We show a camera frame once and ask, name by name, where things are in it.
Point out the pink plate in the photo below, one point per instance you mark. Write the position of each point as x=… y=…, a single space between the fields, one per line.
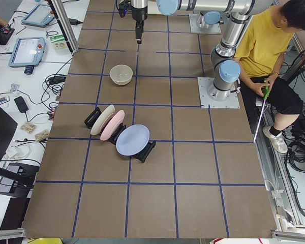
x=112 y=125

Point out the far teach pendant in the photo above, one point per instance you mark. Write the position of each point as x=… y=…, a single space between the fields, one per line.
x=40 y=16

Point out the green white box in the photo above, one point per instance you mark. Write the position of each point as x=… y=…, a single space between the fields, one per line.
x=58 y=42

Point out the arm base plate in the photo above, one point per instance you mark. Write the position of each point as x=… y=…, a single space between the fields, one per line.
x=215 y=30
x=210 y=97

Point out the cream ceramic bowl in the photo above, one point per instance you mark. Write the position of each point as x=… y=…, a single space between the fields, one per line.
x=121 y=74

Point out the white rectangular tray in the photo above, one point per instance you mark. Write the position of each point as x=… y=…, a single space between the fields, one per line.
x=157 y=8

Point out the person in yellow shirt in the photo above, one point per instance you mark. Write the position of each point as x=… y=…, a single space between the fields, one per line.
x=260 y=55

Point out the black phone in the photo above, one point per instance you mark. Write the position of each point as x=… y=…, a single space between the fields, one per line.
x=21 y=104

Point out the aluminium frame post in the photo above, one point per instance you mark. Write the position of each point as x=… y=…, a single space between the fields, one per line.
x=64 y=24

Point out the green handled stick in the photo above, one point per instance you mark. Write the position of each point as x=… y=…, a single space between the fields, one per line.
x=266 y=92

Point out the black dish rack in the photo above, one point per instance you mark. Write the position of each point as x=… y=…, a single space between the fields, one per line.
x=141 y=156

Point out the lavender blue plate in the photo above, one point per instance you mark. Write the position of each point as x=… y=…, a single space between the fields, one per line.
x=132 y=140

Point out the bag of nuts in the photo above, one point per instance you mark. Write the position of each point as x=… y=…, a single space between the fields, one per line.
x=41 y=136
x=28 y=127

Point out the black power adapter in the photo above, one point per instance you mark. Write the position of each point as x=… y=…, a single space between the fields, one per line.
x=73 y=21

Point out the cream plate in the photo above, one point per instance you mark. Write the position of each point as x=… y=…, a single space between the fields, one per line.
x=102 y=120

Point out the near teach pendant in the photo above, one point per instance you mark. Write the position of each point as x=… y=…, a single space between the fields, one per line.
x=27 y=52

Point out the teach pendant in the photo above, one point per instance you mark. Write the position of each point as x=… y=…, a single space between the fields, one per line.
x=40 y=16
x=27 y=52

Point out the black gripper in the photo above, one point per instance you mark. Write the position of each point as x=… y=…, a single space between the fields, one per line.
x=139 y=13

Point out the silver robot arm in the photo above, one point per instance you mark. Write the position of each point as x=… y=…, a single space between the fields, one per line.
x=208 y=19
x=227 y=71

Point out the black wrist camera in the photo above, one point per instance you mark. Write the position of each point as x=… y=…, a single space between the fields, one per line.
x=123 y=7

